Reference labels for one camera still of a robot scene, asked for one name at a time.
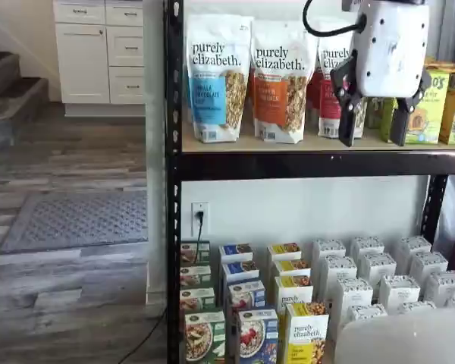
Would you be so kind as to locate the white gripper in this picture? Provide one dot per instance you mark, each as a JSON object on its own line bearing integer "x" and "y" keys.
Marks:
{"x": 390, "y": 49}

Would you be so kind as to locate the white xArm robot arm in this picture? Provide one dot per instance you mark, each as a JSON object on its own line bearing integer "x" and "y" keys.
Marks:
{"x": 402, "y": 341}

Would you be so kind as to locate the green Bobo's apple pie box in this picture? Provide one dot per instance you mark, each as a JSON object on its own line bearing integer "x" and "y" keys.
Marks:
{"x": 432, "y": 113}

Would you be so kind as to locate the wooden shelf board with bags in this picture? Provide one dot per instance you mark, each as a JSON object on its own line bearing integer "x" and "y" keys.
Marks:
{"x": 250, "y": 146}

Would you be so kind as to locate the yellow purely elizabeth granola box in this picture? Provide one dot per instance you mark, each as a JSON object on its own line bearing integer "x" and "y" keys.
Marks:
{"x": 307, "y": 330}
{"x": 284, "y": 251}
{"x": 292, "y": 267}
{"x": 294, "y": 292}

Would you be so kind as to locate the blue purely elizabeth granola box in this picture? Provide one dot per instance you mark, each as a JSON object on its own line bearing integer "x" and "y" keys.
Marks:
{"x": 235, "y": 252}
{"x": 240, "y": 270}

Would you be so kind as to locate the wooden shelf board with boxes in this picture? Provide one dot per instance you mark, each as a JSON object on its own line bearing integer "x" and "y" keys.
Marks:
{"x": 333, "y": 341}

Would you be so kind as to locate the green apple cinnamon oatmeal box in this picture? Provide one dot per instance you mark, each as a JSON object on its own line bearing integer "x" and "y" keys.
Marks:
{"x": 193, "y": 252}
{"x": 203, "y": 337}
{"x": 195, "y": 299}
{"x": 194, "y": 277}

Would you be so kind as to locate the red label granola bag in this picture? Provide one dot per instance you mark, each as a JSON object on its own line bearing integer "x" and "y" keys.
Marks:
{"x": 328, "y": 110}

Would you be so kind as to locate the orange label granola bag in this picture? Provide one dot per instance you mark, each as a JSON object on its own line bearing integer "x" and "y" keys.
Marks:
{"x": 277, "y": 95}

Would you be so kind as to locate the blue label granola bag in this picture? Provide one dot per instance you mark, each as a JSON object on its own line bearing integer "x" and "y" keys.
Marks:
{"x": 212, "y": 95}

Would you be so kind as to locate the white kitchen cabinet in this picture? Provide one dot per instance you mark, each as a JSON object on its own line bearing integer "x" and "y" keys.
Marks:
{"x": 83, "y": 60}

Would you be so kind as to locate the grey patterned floor mat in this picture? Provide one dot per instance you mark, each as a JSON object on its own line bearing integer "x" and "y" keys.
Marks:
{"x": 79, "y": 221}

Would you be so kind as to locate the carpeted staircase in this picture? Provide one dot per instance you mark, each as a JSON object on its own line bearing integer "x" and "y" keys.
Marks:
{"x": 15, "y": 87}

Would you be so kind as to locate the white wall outlet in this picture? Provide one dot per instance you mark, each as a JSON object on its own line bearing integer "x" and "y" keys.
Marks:
{"x": 204, "y": 223}

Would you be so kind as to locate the black metal shelf frame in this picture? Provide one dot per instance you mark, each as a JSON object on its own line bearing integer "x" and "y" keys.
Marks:
{"x": 173, "y": 170}

